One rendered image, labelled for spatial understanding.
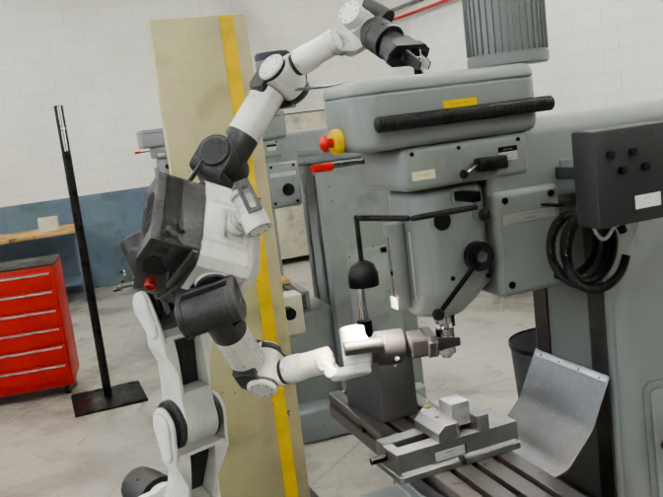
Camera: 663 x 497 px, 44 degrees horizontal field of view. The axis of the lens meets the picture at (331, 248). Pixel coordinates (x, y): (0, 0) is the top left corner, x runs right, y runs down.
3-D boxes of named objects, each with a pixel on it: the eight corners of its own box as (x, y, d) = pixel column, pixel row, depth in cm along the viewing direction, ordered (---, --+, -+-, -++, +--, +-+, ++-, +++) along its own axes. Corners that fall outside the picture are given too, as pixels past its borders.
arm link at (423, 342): (437, 329, 198) (390, 336, 196) (441, 368, 199) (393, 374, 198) (425, 318, 210) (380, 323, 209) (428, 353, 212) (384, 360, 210)
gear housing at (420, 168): (405, 193, 183) (401, 149, 181) (363, 188, 206) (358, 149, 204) (532, 173, 194) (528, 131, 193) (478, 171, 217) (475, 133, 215)
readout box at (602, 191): (603, 231, 172) (597, 130, 168) (576, 227, 180) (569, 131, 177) (678, 216, 178) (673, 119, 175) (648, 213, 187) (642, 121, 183)
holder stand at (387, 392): (383, 423, 234) (376, 357, 231) (347, 403, 254) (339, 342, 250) (418, 412, 239) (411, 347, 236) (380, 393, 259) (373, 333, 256)
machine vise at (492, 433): (402, 485, 195) (397, 442, 193) (374, 463, 208) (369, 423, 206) (522, 447, 207) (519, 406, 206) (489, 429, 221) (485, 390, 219)
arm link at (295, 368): (327, 384, 206) (264, 399, 215) (330, 349, 213) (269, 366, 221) (304, 364, 200) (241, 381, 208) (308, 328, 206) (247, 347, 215)
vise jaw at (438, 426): (439, 443, 199) (437, 428, 198) (414, 427, 210) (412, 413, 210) (460, 437, 201) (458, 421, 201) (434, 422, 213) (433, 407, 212)
